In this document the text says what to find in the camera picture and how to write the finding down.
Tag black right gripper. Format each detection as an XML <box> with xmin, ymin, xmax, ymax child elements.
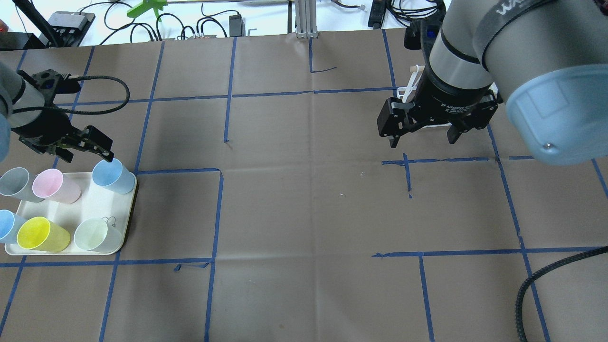
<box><xmin>377</xmin><ymin>65</ymin><xmax>503</xmax><ymax>149</ymax></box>

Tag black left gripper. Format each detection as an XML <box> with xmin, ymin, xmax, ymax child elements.
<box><xmin>18</xmin><ymin>110</ymin><xmax>114</xmax><ymax>163</ymax></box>

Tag light blue plastic cup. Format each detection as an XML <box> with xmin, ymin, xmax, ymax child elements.
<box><xmin>92</xmin><ymin>158</ymin><xmax>135</xmax><ymax>194</ymax></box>

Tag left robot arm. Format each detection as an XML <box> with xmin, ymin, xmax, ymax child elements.
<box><xmin>0</xmin><ymin>64</ymin><xmax>130</xmax><ymax>163</ymax></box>

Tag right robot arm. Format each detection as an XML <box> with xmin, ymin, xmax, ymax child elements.
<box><xmin>377</xmin><ymin>0</ymin><xmax>608</xmax><ymax>165</ymax></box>

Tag pink plastic cup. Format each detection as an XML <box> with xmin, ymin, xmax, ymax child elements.
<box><xmin>32</xmin><ymin>168</ymin><xmax>82</xmax><ymax>204</ymax></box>

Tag grey plastic cup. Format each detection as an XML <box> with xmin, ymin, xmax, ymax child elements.
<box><xmin>0</xmin><ymin>167</ymin><xmax>34</xmax><ymax>200</ymax></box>

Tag pale green plastic cup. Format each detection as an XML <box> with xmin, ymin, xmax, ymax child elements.
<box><xmin>74</xmin><ymin>217</ymin><xmax>124</xmax><ymax>254</ymax></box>

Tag yellow plastic cup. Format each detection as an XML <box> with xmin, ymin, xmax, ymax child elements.
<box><xmin>17</xmin><ymin>217</ymin><xmax>70</xmax><ymax>253</ymax></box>

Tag cream serving tray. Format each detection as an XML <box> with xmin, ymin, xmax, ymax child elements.
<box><xmin>17</xmin><ymin>172</ymin><xmax>135</xmax><ymax>256</ymax></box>

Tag green grabber tool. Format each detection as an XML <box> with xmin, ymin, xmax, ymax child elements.
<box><xmin>126</xmin><ymin>0</ymin><xmax>169</xmax><ymax>19</ymax></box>

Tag black power adapter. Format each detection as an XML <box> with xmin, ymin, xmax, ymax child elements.
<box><xmin>228</xmin><ymin>14</ymin><xmax>245</xmax><ymax>37</ymax></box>

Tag white wire cup rack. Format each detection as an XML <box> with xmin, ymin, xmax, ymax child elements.
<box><xmin>389</xmin><ymin>65</ymin><xmax>450</xmax><ymax>133</ymax></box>

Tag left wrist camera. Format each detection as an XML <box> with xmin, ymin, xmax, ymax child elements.
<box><xmin>32</xmin><ymin>69</ymin><xmax>82</xmax><ymax>95</ymax></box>

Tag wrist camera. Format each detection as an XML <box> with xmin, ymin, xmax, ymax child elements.
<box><xmin>403</xmin><ymin>19</ymin><xmax>441</xmax><ymax>51</ymax></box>
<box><xmin>32</xmin><ymin>69</ymin><xmax>82</xmax><ymax>95</ymax></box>

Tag left black braided cable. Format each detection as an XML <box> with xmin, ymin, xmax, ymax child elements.
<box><xmin>13</xmin><ymin>75</ymin><xmax>131</xmax><ymax>116</ymax></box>

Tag black braided cable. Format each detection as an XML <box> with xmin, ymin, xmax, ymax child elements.
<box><xmin>515</xmin><ymin>247</ymin><xmax>608</xmax><ymax>342</ymax></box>
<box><xmin>13</xmin><ymin>75</ymin><xmax>131</xmax><ymax>116</ymax></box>

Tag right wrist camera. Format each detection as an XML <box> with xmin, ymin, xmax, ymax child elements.
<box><xmin>403</xmin><ymin>19</ymin><xmax>441</xmax><ymax>51</ymax></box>

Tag aluminium frame post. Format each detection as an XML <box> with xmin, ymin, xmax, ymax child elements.
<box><xmin>294</xmin><ymin>0</ymin><xmax>319</xmax><ymax>38</ymax></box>

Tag right black braided cable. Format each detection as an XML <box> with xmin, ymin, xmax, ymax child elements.
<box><xmin>515</xmin><ymin>247</ymin><xmax>608</xmax><ymax>342</ymax></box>

